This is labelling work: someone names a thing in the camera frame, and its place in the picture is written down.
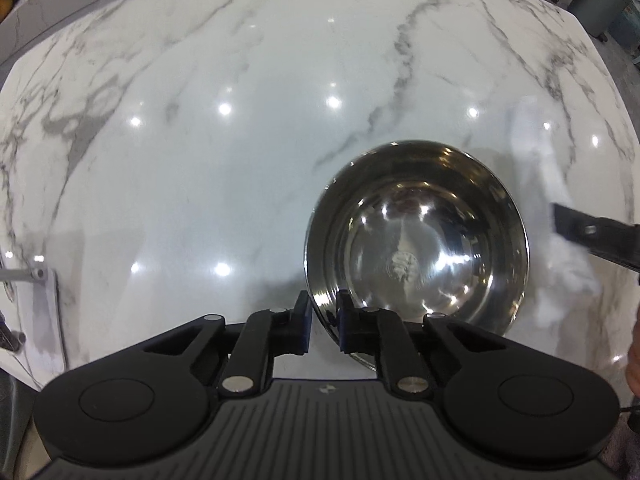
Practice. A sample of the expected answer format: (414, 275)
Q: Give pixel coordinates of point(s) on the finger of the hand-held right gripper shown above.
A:
(590, 232)

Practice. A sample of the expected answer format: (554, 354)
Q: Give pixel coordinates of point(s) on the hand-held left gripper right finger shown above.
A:
(346, 325)

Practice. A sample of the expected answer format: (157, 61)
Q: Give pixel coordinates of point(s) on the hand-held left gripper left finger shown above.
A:
(300, 325)

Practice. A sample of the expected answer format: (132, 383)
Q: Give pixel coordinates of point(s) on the white cloth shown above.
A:
(550, 175)

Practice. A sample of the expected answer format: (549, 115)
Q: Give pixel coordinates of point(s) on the blue steel bowl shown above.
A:
(415, 240)

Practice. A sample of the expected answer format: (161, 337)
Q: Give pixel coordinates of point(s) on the person's right forearm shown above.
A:
(635, 355)

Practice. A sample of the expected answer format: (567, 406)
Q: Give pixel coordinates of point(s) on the dark cloth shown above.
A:
(622, 445)

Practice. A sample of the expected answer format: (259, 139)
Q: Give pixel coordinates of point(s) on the grey trash can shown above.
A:
(597, 2)

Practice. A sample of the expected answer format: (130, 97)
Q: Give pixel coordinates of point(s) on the yellow round ornament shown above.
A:
(4, 2)

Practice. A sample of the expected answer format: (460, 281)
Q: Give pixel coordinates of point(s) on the grey metal bracket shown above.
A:
(25, 274)

